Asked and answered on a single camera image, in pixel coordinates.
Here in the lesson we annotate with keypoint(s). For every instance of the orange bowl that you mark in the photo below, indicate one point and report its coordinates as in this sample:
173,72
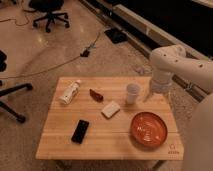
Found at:
148,129

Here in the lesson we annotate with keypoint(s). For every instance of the white plastic bottle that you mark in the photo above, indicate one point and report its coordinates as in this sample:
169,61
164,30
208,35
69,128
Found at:
70,92

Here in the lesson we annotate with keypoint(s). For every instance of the wooden table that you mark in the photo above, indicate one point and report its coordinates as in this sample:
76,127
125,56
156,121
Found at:
106,138

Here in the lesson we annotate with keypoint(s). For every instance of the black floor plate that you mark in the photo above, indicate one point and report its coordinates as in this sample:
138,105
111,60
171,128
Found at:
115,35

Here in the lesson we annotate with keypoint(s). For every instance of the white sponge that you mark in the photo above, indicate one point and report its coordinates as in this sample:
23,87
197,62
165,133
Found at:
110,109

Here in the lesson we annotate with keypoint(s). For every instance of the white ceramic cup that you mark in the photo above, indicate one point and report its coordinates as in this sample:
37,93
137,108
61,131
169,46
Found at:
132,92

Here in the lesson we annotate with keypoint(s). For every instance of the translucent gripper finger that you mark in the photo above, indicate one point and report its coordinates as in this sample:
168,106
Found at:
148,94
166,96

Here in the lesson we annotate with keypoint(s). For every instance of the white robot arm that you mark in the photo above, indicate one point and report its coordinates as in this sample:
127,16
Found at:
171,60

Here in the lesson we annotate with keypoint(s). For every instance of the black office chair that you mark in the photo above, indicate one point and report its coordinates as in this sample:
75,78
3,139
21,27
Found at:
50,9

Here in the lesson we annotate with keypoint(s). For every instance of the black power plug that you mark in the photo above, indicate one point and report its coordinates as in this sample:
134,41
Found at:
85,53

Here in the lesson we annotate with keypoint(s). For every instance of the black smartphone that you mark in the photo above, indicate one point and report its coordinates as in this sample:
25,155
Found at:
80,131

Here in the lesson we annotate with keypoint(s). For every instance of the dark red small object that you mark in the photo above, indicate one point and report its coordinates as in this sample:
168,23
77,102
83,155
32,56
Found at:
96,96

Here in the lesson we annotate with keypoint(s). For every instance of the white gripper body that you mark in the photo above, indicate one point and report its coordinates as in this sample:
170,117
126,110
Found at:
161,81

